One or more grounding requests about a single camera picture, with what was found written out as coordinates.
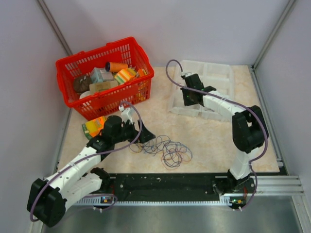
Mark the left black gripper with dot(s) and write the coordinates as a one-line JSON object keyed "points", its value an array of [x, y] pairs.
{"points": [[146, 136]]}

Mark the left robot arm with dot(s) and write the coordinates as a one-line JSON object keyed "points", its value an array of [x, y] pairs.
{"points": [[50, 198]]}

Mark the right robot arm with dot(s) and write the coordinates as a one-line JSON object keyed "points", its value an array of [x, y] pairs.
{"points": [[249, 130]]}

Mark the orange yellow box on table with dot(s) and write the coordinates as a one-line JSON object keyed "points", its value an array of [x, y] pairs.
{"points": [[93, 127]]}

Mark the striped yellow green box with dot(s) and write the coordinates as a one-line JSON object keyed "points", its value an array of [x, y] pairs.
{"points": [[125, 75]]}

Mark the beige carton box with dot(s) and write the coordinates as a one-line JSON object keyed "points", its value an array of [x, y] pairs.
{"points": [[100, 87]]}

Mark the red plastic basket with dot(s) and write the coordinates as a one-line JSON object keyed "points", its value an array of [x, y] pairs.
{"points": [[127, 51]]}

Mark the teal grey box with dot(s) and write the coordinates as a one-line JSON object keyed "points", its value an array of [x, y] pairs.
{"points": [[100, 75]]}

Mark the brown round item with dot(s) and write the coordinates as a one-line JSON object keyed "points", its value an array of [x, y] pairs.
{"points": [[81, 84]]}

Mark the clear compartment tray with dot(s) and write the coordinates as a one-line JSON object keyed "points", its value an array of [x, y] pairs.
{"points": [[218, 76]]}

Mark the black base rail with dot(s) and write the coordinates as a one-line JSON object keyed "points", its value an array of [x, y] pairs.
{"points": [[173, 186]]}

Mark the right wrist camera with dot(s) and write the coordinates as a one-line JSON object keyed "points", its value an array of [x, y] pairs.
{"points": [[185, 74]]}

